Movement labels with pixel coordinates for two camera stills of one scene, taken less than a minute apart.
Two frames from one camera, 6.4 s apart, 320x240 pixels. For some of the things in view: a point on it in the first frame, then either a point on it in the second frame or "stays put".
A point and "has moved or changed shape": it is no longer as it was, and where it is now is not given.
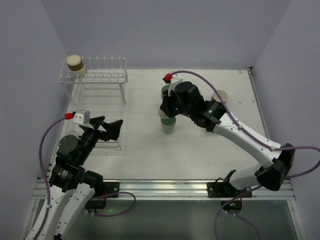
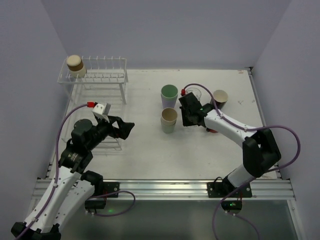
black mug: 222,94 stays put
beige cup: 162,114 has moved or changed shape
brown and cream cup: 75,63 stays put
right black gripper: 167,106 → 188,110
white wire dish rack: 101,92 stays put
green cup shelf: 165,89 stays put
